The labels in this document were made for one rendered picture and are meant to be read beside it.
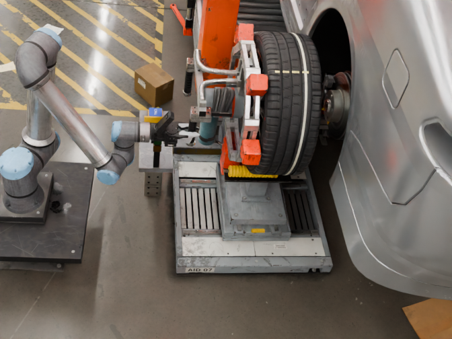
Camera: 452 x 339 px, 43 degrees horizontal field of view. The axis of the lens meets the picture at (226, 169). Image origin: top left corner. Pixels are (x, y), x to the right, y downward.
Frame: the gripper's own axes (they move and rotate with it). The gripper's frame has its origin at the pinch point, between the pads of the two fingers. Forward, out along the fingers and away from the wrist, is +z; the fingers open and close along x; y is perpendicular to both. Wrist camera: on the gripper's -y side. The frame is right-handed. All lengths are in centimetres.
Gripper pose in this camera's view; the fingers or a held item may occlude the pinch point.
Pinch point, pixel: (196, 130)
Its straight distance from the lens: 255.3
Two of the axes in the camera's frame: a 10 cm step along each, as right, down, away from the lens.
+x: 0.9, 7.4, -6.7
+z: 9.9, 0.2, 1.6
